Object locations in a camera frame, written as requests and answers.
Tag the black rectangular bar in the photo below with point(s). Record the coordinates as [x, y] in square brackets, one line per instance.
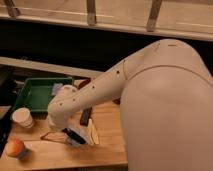
[84, 120]

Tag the green plastic tray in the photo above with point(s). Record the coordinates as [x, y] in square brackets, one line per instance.
[36, 93]

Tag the grey sponge block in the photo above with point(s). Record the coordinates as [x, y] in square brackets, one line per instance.
[56, 87]

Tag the wooden table board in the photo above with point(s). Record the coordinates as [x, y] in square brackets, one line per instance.
[44, 155]

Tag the white paper cup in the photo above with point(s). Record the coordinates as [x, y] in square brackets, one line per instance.
[22, 116]

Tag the wooden knife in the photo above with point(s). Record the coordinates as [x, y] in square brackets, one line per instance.
[94, 138]

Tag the black handled whisk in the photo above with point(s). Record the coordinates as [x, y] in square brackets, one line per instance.
[73, 135]

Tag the purple bowl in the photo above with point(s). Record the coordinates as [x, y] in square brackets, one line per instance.
[84, 83]

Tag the red yellow apple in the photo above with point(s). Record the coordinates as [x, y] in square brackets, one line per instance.
[14, 148]

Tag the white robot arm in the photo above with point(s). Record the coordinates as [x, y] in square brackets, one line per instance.
[166, 107]

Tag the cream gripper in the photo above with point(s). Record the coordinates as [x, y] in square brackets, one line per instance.
[57, 124]

